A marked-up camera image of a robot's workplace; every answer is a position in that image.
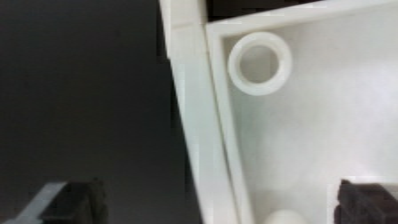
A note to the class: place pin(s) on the white square table top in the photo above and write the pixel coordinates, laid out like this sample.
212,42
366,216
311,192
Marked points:
286,88

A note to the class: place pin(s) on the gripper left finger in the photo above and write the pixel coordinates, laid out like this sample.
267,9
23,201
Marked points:
68,203

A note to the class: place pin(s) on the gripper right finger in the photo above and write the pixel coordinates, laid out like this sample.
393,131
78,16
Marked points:
368,205

